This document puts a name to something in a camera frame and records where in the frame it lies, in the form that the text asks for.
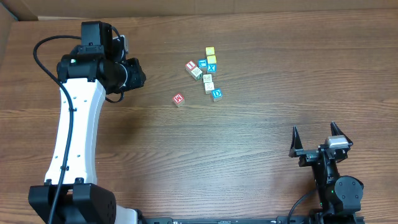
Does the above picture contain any wooden block green side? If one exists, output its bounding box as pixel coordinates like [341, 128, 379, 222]
[203, 74, 213, 83]

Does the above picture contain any upper yellow block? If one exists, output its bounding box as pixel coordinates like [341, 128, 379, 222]
[205, 46, 215, 56]

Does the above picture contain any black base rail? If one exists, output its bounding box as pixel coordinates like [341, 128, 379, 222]
[137, 215, 365, 224]

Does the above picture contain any red letter I block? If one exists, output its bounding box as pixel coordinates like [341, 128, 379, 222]
[185, 60, 197, 73]

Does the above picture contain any lower yellow block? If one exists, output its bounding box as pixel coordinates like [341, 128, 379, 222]
[206, 55, 217, 64]

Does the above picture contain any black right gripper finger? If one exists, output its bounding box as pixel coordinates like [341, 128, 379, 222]
[289, 126, 303, 157]
[330, 121, 345, 136]

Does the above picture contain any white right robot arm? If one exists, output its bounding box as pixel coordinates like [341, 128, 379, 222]
[287, 122, 364, 223]

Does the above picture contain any blue letter X block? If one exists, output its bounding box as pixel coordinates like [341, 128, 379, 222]
[206, 63, 217, 73]

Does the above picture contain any wooden patterned picture block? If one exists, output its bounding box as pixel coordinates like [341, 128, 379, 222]
[190, 67, 203, 80]

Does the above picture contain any red letter M block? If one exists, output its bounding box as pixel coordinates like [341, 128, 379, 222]
[172, 93, 185, 107]

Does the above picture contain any blue letter L block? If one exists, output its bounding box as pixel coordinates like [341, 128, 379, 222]
[198, 59, 208, 69]

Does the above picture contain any blue letter D block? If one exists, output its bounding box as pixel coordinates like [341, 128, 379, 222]
[211, 88, 223, 102]

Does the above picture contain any yellow block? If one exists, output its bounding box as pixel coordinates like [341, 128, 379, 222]
[206, 55, 217, 64]
[205, 46, 215, 56]

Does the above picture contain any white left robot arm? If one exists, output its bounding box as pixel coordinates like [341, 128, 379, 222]
[28, 21, 146, 224]

